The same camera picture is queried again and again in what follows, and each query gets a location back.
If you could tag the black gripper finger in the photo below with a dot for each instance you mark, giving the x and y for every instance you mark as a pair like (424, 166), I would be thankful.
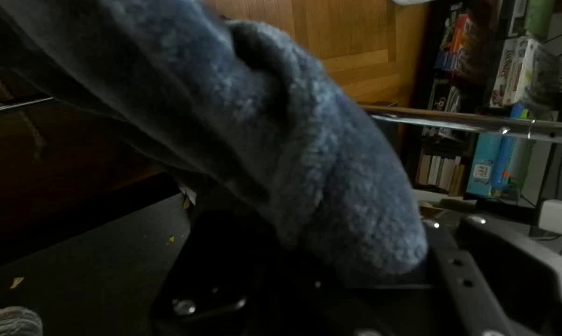
(500, 275)

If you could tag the black media shelf with boxes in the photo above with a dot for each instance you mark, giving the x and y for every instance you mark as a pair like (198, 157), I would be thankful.
(498, 58)

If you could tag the chrome bottom rod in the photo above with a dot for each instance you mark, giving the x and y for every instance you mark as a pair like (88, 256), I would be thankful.
(525, 129)

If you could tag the dark blue bathrobe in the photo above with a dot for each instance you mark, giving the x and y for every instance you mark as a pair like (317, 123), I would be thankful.
(237, 101)

